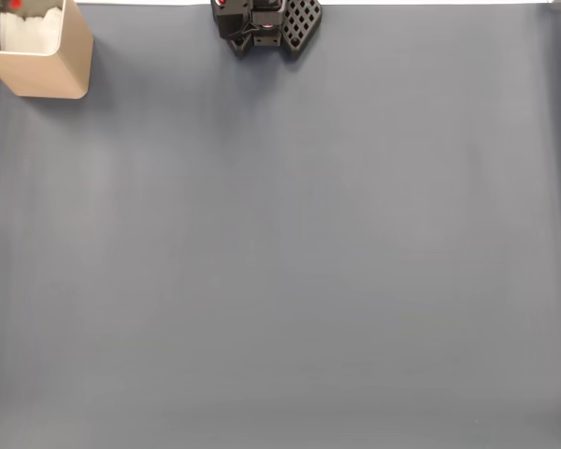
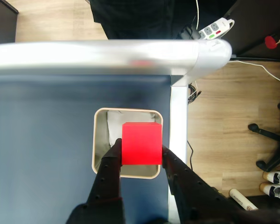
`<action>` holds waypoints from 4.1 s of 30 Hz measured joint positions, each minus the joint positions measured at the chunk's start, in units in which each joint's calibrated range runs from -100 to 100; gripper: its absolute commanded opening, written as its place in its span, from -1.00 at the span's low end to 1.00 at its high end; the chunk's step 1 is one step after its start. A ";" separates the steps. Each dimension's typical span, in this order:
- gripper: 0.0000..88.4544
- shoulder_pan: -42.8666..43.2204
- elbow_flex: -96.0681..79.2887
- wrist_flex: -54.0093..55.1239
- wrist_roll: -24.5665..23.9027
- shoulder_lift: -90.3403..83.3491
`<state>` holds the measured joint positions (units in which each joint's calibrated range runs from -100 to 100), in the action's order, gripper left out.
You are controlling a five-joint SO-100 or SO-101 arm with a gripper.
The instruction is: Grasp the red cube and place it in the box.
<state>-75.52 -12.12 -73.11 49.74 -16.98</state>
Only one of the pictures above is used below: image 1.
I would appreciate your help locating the red cube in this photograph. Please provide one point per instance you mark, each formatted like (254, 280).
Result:
(10, 4)

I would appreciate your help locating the beige box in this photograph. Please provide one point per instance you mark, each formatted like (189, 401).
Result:
(51, 70)

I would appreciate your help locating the dark grey table mat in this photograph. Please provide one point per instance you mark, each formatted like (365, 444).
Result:
(262, 280)

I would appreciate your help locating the white foam padding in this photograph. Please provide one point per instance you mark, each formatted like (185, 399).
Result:
(33, 33)

